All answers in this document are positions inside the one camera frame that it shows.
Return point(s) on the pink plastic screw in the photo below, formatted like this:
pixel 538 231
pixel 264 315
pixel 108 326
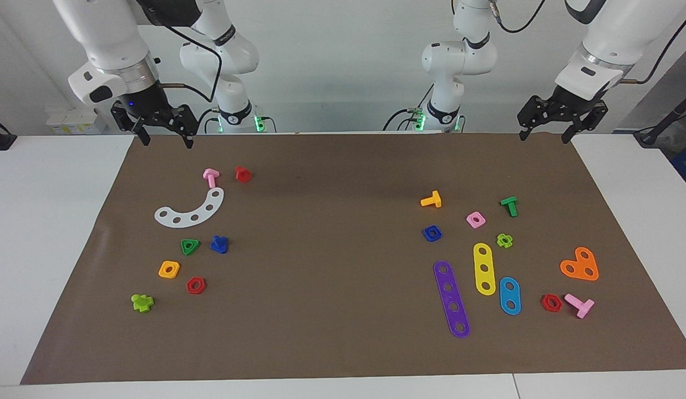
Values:
pixel 211 178
pixel 581 306

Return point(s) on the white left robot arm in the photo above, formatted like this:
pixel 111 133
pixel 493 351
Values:
pixel 459 58

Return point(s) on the blue plastic nut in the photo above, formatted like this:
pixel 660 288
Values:
pixel 426 237

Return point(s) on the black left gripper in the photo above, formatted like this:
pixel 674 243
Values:
pixel 567 102

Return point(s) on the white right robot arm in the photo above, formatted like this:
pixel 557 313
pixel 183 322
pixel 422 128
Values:
pixel 115 39

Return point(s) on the white cardboard box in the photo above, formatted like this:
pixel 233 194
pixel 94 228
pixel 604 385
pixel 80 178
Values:
pixel 74 121

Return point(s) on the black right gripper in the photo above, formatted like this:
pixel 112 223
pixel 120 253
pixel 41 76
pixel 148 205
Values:
pixel 148 105

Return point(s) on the green plastic screw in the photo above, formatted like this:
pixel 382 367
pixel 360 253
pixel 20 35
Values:
pixel 511 206

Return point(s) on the yellow three-hole plate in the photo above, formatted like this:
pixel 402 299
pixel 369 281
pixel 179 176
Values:
pixel 483 260

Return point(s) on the brown table mat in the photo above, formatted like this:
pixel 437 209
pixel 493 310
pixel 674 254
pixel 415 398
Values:
pixel 331 277

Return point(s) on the green triangle plastic nut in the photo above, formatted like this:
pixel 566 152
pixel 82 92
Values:
pixel 184 251

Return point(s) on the lime green cross screw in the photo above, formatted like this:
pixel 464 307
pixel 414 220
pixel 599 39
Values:
pixel 141 303

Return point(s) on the red plastic screw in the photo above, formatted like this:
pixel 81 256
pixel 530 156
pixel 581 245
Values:
pixel 243 175

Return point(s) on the purple four-hole plate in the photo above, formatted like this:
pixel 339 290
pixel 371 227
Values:
pixel 451 297

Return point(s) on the pink square plastic nut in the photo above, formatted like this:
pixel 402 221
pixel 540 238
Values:
pixel 481 224

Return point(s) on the orange square plastic nut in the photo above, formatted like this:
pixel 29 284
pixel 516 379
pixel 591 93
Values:
pixel 162 274

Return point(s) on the blue two-hole plate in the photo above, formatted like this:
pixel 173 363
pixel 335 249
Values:
pixel 509 295

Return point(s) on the orange plastic screw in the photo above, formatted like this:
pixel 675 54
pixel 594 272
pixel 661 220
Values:
pixel 433 200

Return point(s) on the blue plastic screw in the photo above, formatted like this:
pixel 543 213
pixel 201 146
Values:
pixel 219 245

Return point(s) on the white curved perforated plate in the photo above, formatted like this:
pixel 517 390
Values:
pixel 186 220

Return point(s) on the orange heart-shaped plate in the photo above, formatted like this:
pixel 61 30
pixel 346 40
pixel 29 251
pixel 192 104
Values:
pixel 580 265

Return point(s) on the red hexagon plastic nut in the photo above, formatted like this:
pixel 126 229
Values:
pixel 545 306
pixel 202 288

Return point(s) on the lime green cross nut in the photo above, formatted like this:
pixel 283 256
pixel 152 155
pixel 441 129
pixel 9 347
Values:
pixel 499 240

